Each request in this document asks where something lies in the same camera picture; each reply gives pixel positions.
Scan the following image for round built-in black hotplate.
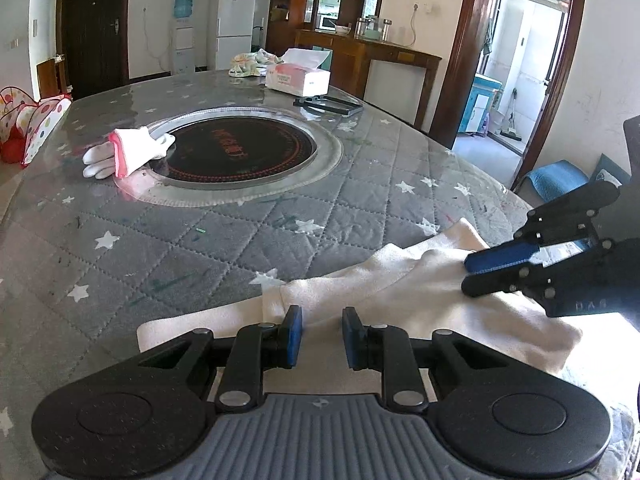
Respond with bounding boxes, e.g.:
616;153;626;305
116;106;345;208

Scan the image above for black flat tray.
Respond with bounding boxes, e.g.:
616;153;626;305
292;94;364;117

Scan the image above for small wooden cabinet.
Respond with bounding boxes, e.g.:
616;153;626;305
37;55;71;101

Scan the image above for cream sweatshirt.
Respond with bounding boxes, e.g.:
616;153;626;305
136;217;583;396

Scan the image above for white gloves with pink cuffs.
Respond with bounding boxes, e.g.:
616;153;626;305
81;126;177;179

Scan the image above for wooden display shelf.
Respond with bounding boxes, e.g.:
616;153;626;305
265;0;391;56

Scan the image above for wooden sideboard table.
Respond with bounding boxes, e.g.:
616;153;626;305
294;27;443;128

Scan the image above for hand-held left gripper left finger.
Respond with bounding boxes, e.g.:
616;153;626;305
135;305;304;413

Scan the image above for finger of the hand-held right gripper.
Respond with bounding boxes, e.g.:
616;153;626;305
460;252;588;302
464;180;622;275

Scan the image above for dark wooden entrance door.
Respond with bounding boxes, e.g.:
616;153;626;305
55;0;133;101

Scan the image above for patterned crumpled cloth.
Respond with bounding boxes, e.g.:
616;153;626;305
227;49;278;78

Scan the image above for white tissue box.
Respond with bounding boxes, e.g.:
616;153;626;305
264;47;332;97

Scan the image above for blue towel cloth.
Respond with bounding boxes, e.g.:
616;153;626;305
525;160;589;206

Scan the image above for white water dispenser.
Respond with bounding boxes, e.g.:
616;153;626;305
171;19;196;76

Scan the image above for grey star quilted table cover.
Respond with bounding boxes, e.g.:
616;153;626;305
0;67;640;480

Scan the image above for wall socket with cable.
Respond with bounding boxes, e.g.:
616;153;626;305
409;2;434;46

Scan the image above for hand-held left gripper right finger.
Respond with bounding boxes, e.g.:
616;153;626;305
341;306;506;413

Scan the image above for white refrigerator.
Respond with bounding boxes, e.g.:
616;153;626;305
207;0;260;72

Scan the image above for blue balcony cabinet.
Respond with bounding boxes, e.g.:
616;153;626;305
460;74;502;136

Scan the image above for polka dot play tent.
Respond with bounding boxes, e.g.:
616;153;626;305
0;86;73;167

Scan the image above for balcony floor mop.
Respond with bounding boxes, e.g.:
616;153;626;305
500;87;523;142

